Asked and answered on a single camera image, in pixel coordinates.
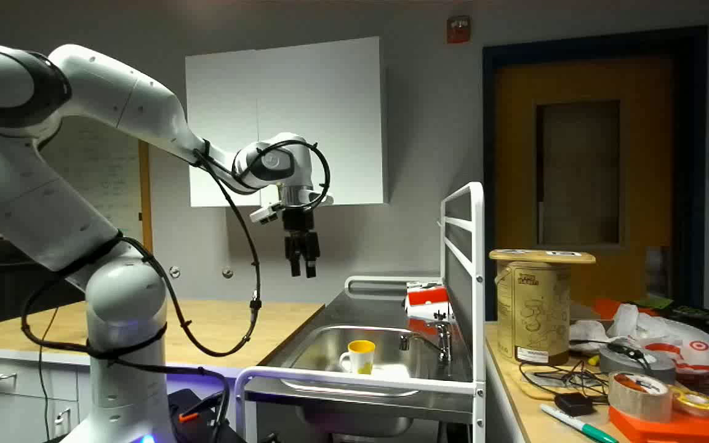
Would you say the small black block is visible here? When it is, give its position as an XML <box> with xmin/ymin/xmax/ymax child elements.
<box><xmin>554</xmin><ymin>391</ymin><xmax>595</xmax><ymax>419</ymax></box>

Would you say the wood framed whiteboard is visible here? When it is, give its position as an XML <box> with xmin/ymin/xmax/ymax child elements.
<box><xmin>0</xmin><ymin>120</ymin><xmax>154</xmax><ymax>253</ymax></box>

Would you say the wooden door with window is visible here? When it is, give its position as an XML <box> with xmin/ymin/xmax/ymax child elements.
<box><xmin>482</xmin><ymin>24</ymin><xmax>709</xmax><ymax>323</ymax></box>

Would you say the white plate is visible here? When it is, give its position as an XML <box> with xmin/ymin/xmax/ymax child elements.
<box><xmin>370</xmin><ymin>362</ymin><xmax>413</xmax><ymax>383</ymax></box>

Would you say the stainless steel sink unit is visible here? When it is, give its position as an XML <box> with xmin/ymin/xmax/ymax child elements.
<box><xmin>240</xmin><ymin>290</ymin><xmax>481</xmax><ymax>437</ymax></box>

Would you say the white wall cabinet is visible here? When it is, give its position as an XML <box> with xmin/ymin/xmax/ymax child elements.
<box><xmin>183</xmin><ymin>34</ymin><xmax>387</xmax><ymax>208</ymax></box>

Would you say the chrome faucet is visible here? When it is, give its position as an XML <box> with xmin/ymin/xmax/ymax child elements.
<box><xmin>409</xmin><ymin>320</ymin><xmax>458</xmax><ymax>381</ymax></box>

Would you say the brown tape roll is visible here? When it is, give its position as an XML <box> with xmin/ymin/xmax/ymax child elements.
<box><xmin>606</xmin><ymin>368</ymin><xmax>675</xmax><ymax>423</ymax></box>

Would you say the red and white box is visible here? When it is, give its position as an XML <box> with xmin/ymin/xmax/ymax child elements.
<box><xmin>403</xmin><ymin>284</ymin><xmax>455</xmax><ymax>328</ymax></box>

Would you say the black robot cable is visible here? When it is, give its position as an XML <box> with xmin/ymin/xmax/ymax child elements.
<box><xmin>16</xmin><ymin>136</ymin><xmax>335</xmax><ymax>388</ymax></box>

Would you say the white drawer cabinet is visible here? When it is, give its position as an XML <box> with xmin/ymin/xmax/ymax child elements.
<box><xmin>0</xmin><ymin>348</ymin><xmax>245</xmax><ymax>443</ymax></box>

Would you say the orange flat box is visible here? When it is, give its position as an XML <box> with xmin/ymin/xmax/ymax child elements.
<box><xmin>607</xmin><ymin>403</ymin><xmax>709</xmax><ymax>443</ymax></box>

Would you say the green white marker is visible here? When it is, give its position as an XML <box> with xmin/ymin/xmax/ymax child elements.
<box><xmin>540</xmin><ymin>402</ymin><xmax>621</xmax><ymax>443</ymax></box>

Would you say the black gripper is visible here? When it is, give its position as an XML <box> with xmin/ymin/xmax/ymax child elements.
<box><xmin>277</xmin><ymin>204</ymin><xmax>323</xmax><ymax>281</ymax></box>

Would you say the black cable tangle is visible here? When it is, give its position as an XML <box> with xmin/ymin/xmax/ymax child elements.
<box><xmin>517</xmin><ymin>348</ymin><xmax>621</xmax><ymax>403</ymax></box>

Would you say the white red plastic bag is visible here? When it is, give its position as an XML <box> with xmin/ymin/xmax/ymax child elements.
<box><xmin>569</xmin><ymin>303</ymin><xmax>709</xmax><ymax>381</ymax></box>

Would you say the red fire alarm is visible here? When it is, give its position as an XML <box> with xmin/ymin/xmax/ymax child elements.
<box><xmin>446</xmin><ymin>12</ymin><xmax>473</xmax><ymax>47</ymax></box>

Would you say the white mug yellow inside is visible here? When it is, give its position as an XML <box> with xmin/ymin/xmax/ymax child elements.
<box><xmin>338</xmin><ymin>336</ymin><xmax>380</xmax><ymax>377</ymax></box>

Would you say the cardboard cable spool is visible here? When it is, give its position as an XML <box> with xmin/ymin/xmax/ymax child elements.
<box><xmin>488</xmin><ymin>247</ymin><xmax>599</xmax><ymax>367</ymax></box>

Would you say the black robot base device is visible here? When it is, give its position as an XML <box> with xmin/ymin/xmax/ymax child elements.
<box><xmin>165</xmin><ymin>387</ymin><xmax>233</xmax><ymax>443</ymax></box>

